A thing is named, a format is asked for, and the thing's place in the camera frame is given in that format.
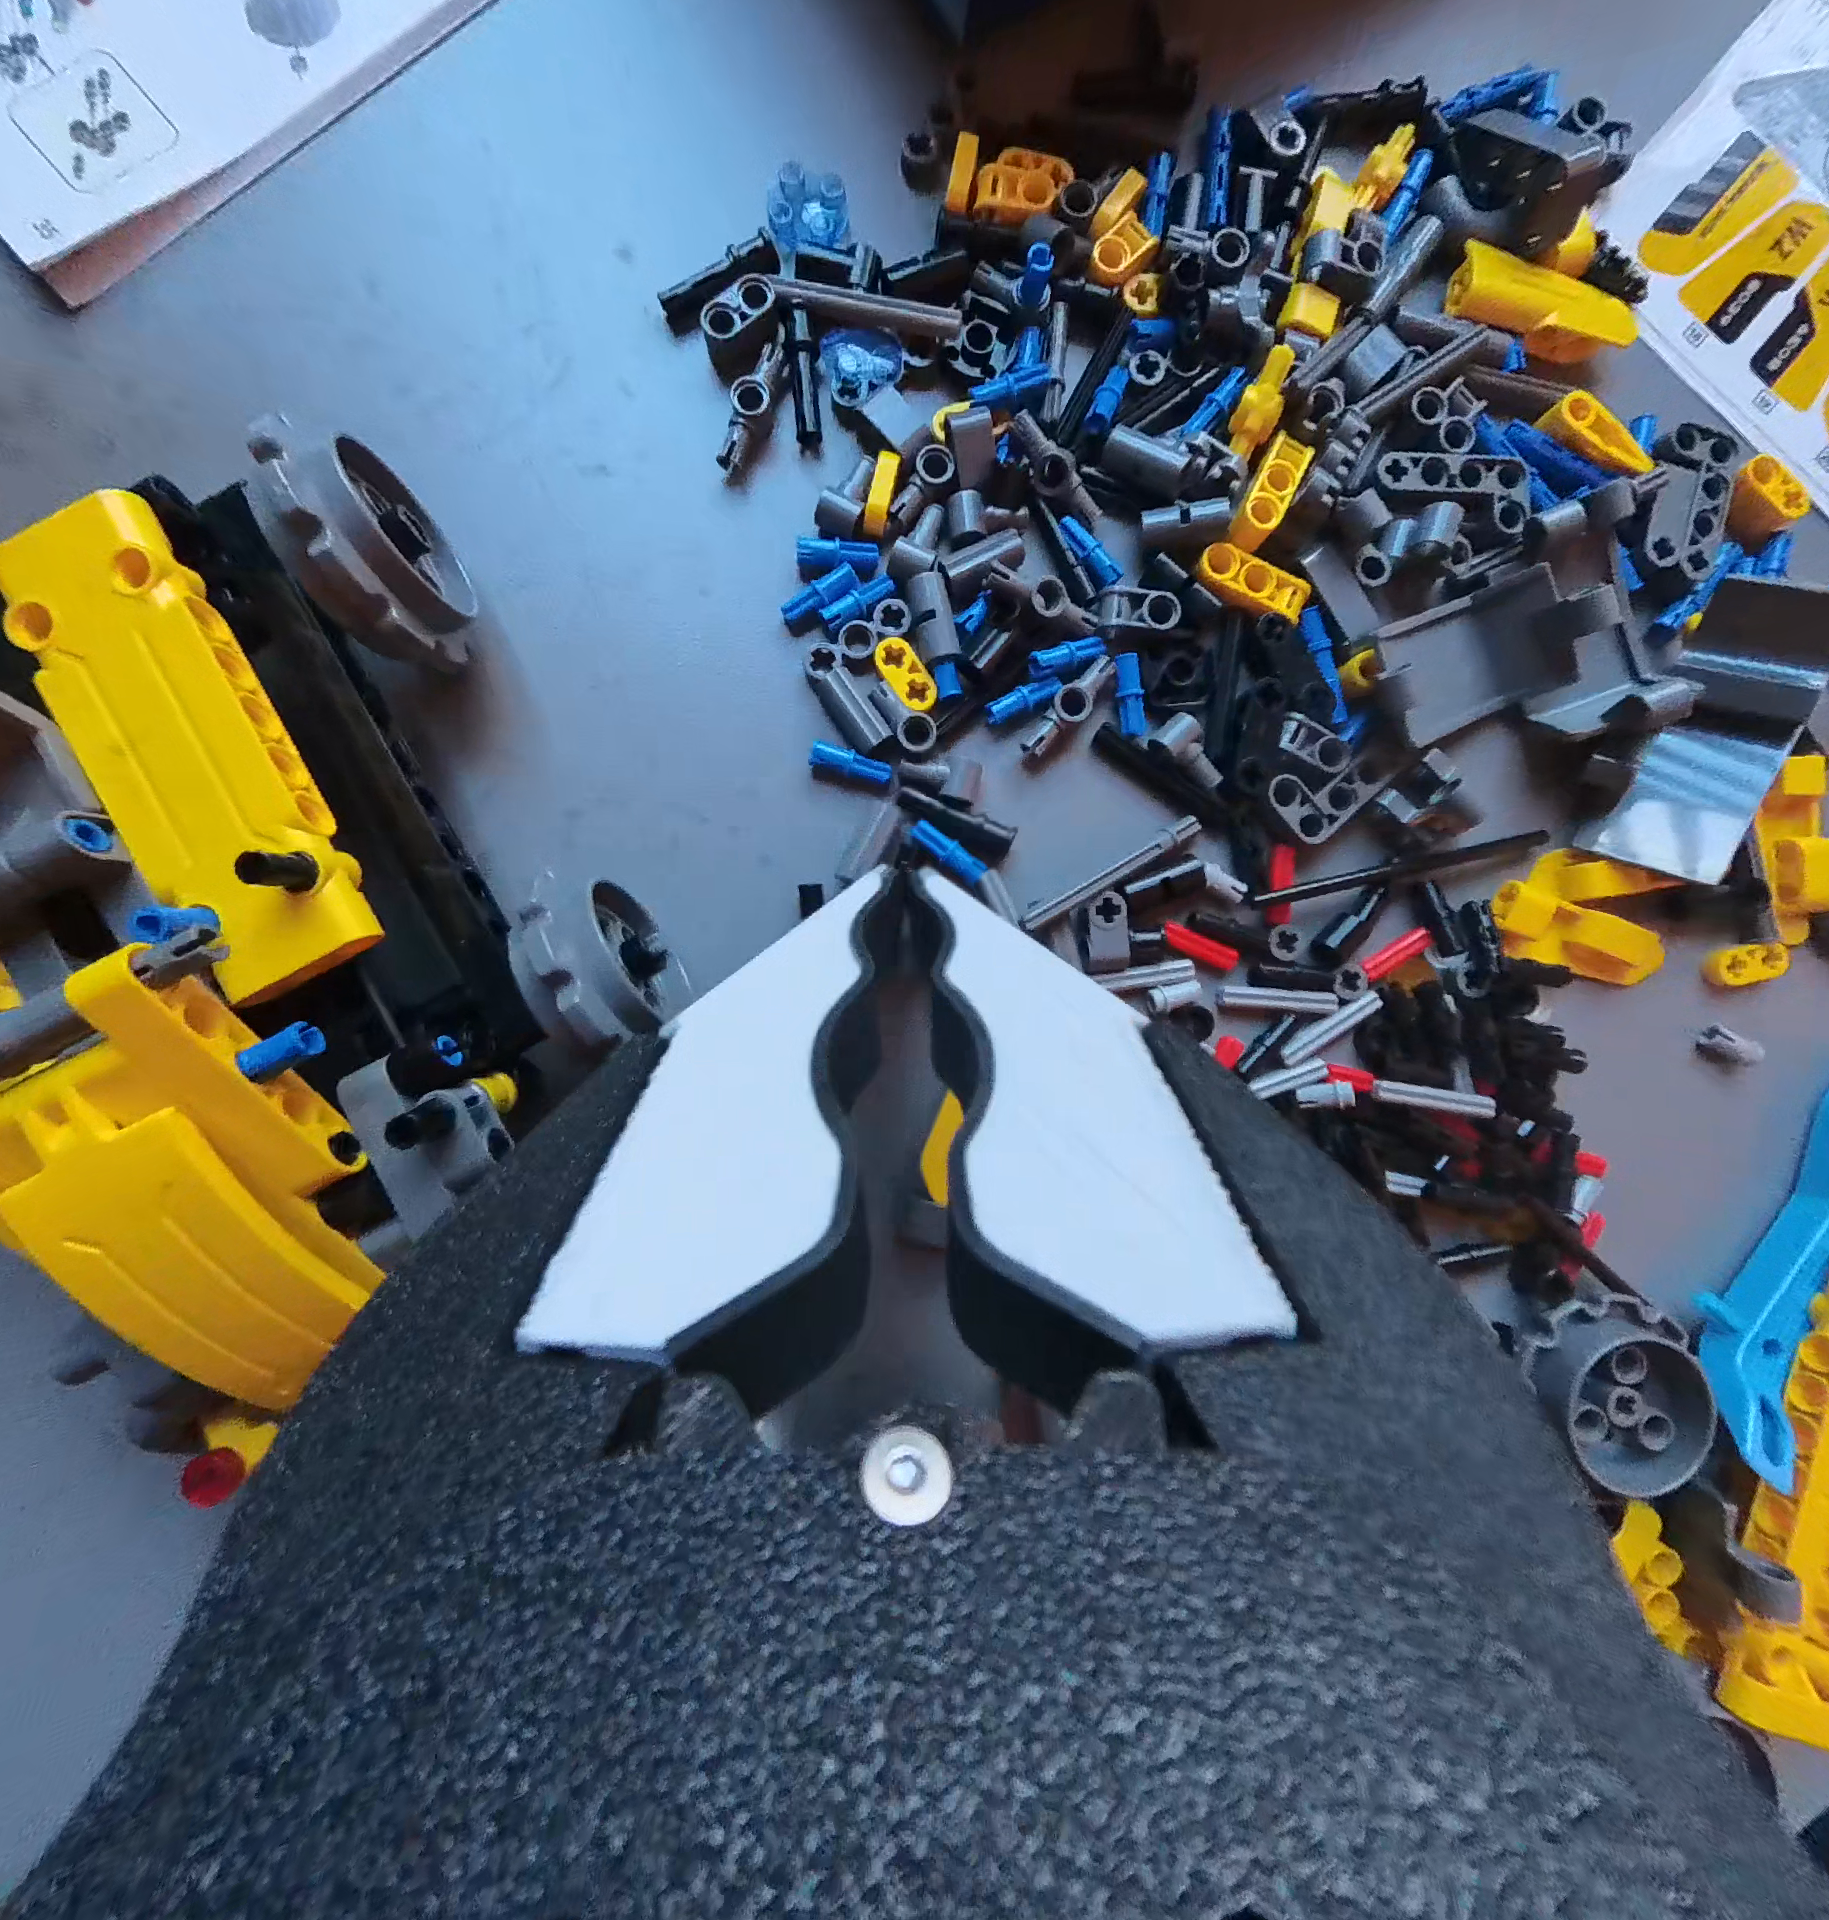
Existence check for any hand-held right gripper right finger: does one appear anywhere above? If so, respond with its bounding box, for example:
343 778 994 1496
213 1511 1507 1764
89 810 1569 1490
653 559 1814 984
913 872 1300 1409

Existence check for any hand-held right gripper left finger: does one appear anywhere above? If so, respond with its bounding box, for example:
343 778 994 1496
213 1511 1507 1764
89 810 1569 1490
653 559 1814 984
513 869 913 1380

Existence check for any yellow toy brick car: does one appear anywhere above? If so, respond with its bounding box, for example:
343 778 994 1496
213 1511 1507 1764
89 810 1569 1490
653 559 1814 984
0 417 694 1510

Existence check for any grey desk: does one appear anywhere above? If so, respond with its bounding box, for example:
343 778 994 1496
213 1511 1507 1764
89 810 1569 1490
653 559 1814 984
0 0 1829 1860

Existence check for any grey toothed wheel hub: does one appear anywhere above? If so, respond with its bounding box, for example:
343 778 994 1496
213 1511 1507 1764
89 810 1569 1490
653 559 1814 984
1532 1298 1716 1502

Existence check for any grey curved panel brick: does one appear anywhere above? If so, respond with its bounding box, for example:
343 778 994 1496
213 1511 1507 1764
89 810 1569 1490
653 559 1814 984
1574 577 1829 886
1373 563 1701 754

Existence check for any blue brick separator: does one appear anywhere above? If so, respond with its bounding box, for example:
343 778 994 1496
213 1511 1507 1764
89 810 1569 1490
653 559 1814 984
1699 1055 1829 1495

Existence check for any pile of small brick parts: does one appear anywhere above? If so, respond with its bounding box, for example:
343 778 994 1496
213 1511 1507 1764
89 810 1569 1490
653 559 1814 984
657 59 1829 1306

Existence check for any pile of yellow beams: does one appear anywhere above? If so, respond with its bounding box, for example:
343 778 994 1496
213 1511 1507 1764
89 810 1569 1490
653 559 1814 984
1611 1250 1829 1759

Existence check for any sticker sheet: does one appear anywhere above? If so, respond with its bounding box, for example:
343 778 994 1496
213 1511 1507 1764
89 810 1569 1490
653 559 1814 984
1596 0 1829 549

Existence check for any instruction booklet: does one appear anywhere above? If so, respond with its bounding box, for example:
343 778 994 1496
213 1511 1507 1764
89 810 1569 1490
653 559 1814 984
0 0 495 308

